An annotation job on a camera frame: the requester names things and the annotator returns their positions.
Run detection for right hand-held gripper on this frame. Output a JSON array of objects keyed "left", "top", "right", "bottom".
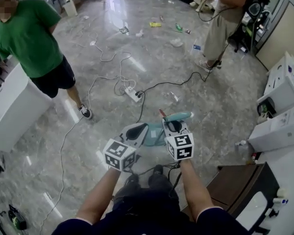
[{"left": 161, "top": 118, "right": 195, "bottom": 162}]

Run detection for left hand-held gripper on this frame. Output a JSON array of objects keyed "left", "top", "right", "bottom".
[{"left": 102, "top": 122, "right": 150, "bottom": 173}]

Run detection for teal dustpan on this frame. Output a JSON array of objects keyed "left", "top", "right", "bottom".
[{"left": 141, "top": 111, "right": 195, "bottom": 147}]

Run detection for person's right forearm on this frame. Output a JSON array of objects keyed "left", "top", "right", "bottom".
[{"left": 180, "top": 159, "right": 219, "bottom": 220}]

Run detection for person's left forearm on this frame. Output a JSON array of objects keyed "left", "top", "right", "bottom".
[{"left": 75, "top": 166, "right": 122, "bottom": 225}]

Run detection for clear plastic wrapper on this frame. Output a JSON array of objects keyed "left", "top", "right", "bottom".
[{"left": 161, "top": 91, "right": 181, "bottom": 102}]

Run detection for white power strip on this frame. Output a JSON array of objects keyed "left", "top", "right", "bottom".
[{"left": 124, "top": 86, "right": 142, "bottom": 103}]

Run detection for person's right shoe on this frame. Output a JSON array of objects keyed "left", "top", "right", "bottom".
[{"left": 151, "top": 164, "right": 164, "bottom": 178}]

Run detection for person's shoe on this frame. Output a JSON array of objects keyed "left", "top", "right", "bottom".
[
  {"left": 151, "top": 164, "right": 164, "bottom": 178},
  {"left": 124, "top": 173, "right": 140, "bottom": 188}
]

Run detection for person's left shoe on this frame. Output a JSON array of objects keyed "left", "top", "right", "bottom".
[{"left": 124, "top": 173, "right": 140, "bottom": 188}]

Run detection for person's dark trousers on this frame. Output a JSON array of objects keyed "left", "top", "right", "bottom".
[{"left": 111, "top": 171, "right": 187, "bottom": 215}]

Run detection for brown wooden cabinet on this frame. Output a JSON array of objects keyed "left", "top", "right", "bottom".
[{"left": 206, "top": 162, "right": 280, "bottom": 219}]

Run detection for crumpled white bag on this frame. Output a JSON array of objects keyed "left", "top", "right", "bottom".
[{"left": 170, "top": 38, "right": 184, "bottom": 48}]

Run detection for person's shirt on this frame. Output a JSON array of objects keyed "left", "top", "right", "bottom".
[{"left": 51, "top": 199, "right": 250, "bottom": 235}]

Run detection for black round bin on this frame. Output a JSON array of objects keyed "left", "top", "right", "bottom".
[{"left": 257, "top": 97, "right": 276, "bottom": 118}]

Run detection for black office chair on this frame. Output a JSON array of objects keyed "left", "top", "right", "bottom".
[{"left": 227, "top": 21, "right": 254, "bottom": 54}]

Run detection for white small cabinet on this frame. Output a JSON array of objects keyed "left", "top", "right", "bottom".
[{"left": 256, "top": 50, "right": 294, "bottom": 118}]

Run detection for white curved appliance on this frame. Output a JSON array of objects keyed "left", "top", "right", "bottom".
[{"left": 0, "top": 62, "right": 52, "bottom": 153}]

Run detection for white bin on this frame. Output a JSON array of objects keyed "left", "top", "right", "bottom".
[{"left": 63, "top": 1, "right": 78, "bottom": 17}]

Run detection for pale door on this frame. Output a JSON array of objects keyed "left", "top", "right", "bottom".
[{"left": 255, "top": 0, "right": 294, "bottom": 71}]

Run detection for black bag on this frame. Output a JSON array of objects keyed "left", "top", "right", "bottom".
[{"left": 8, "top": 204, "right": 27, "bottom": 231}]

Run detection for black power cable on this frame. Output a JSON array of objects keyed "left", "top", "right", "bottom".
[{"left": 136, "top": 71, "right": 213, "bottom": 123}]

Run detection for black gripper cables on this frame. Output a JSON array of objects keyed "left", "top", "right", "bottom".
[{"left": 129, "top": 162, "right": 183, "bottom": 195}]

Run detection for white floor cable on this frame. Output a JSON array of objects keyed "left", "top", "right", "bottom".
[{"left": 38, "top": 16, "right": 138, "bottom": 235}]

